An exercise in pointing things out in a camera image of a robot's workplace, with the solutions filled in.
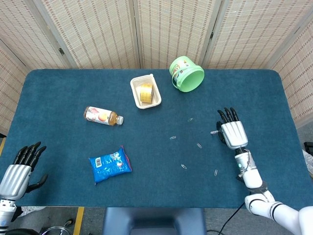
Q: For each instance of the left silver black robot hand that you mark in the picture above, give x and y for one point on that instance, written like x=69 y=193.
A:
x=15 y=178

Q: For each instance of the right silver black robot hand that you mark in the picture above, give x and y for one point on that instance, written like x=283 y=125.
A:
x=234 y=133

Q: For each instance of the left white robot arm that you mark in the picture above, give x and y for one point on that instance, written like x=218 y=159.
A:
x=6 y=214

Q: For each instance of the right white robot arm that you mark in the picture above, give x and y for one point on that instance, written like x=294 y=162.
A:
x=256 y=181

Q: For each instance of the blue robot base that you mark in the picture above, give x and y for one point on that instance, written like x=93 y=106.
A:
x=154 y=221

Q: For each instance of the green plastic bucket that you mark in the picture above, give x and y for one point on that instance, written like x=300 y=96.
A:
x=189 y=78

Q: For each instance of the blue carpet table cover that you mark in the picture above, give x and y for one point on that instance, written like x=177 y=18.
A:
x=156 y=156

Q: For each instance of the woven folding screen panel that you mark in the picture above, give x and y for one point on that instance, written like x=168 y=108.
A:
x=252 y=34
x=93 y=34
x=173 y=29
x=31 y=31
x=298 y=78
x=9 y=93

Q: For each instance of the blue snack bag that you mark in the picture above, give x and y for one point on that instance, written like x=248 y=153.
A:
x=110 y=165

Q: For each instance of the yellow tape roll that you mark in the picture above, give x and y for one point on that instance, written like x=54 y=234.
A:
x=146 y=93

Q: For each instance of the dark metal screen hinge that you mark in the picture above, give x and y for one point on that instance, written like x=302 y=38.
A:
x=61 y=51
x=211 y=35

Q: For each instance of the beige plastic tray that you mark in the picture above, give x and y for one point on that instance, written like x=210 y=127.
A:
x=140 y=84

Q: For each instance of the peach tea plastic bottle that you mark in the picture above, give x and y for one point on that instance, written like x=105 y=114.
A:
x=102 y=115

